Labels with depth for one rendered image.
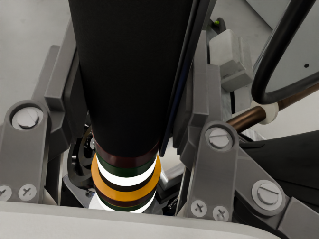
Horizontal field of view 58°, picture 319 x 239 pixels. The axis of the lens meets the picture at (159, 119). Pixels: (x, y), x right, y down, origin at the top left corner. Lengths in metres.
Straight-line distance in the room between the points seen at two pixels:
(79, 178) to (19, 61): 1.88
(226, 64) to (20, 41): 1.92
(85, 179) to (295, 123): 0.36
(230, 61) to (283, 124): 0.15
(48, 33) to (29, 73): 0.39
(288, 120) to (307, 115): 0.03
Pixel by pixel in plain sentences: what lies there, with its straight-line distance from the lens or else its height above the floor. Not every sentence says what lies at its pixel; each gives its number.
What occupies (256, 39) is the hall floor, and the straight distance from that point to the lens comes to 2.54.
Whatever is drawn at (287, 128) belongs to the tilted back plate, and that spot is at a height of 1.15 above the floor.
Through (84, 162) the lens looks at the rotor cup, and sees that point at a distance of 0.37.
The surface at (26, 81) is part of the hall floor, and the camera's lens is 2.08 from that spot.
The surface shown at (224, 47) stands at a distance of 0.60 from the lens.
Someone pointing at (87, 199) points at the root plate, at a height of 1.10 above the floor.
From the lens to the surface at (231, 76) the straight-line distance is 0.60.
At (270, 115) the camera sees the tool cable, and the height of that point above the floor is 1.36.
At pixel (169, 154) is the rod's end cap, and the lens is 0.21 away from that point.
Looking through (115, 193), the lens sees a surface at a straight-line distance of 0.17.
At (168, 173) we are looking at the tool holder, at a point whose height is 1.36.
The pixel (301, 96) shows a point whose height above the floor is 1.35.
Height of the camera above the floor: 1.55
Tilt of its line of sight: 58 degrees down
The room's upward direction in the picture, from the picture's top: 12 degrees clockwise
